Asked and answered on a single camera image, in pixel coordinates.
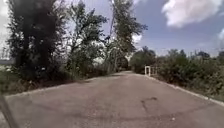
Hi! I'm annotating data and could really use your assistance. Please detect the grey asphalt road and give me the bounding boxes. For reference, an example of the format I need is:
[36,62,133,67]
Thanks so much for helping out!
[0,70,224,128]

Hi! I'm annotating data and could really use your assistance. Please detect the green bushes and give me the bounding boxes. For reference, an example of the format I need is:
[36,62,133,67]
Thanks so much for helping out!
[129,46,224,98]

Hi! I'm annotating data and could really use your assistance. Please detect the white gate frame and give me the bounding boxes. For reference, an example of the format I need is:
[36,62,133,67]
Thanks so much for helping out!
[144,65,152,77]

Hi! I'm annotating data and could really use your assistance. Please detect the grass verge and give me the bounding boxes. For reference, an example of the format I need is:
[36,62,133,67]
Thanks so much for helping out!
[0,68,111,96]

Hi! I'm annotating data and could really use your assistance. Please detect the row of tall trees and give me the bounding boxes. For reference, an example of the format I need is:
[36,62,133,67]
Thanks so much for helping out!
[4,0,148,81]

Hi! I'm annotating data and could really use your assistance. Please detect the pale concrete kerb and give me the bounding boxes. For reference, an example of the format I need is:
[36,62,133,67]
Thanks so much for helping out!
[134,73,224,108]

